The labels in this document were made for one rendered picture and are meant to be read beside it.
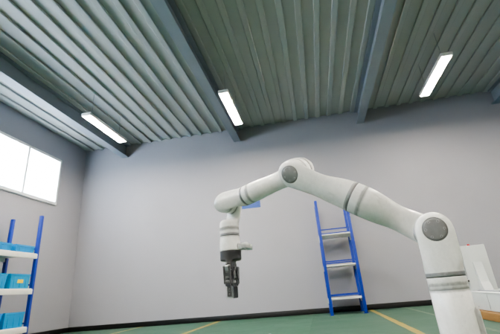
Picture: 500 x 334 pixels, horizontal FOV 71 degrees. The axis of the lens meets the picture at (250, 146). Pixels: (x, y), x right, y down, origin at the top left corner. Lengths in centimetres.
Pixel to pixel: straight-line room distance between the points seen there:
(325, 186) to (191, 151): 733
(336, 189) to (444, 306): 38
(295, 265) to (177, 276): 241
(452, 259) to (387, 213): 19
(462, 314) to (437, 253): 14
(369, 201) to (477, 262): 445
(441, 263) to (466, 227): 685
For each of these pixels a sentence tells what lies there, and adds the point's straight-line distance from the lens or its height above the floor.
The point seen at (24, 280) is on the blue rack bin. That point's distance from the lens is 679.
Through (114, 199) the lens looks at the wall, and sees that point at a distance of 877.
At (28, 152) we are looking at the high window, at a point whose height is 327.
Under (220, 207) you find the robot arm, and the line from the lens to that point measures 129.
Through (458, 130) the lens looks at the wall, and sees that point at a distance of 844.
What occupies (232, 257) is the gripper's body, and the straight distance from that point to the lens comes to 127.
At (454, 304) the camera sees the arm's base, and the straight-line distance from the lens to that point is 103.
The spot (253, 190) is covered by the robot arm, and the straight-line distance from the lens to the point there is 122.
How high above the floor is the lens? 48
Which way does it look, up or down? 22 degrees up
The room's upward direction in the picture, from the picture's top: 5 degrees counter-clockwise
